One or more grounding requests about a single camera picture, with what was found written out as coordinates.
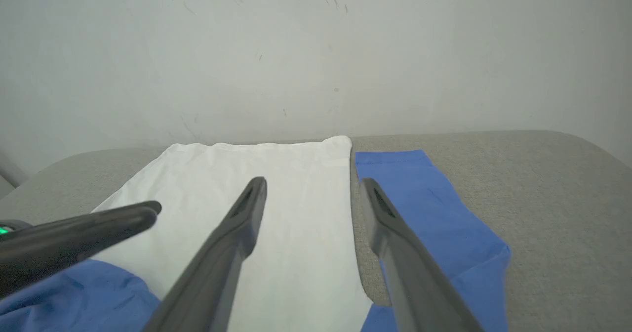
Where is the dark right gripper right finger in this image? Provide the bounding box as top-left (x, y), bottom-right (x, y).
top-left (359, 177), bottom-right (485, 332)

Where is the blue and white shirt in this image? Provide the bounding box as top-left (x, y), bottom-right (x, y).
top-left (0, 135), bottom-right (512, 332)

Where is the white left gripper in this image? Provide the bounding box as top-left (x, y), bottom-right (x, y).
top-left (0, 201), bottom-right (162, 299)

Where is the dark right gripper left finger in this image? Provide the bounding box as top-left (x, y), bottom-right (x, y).
top-left (142, 176), bottom-right (268, 332)

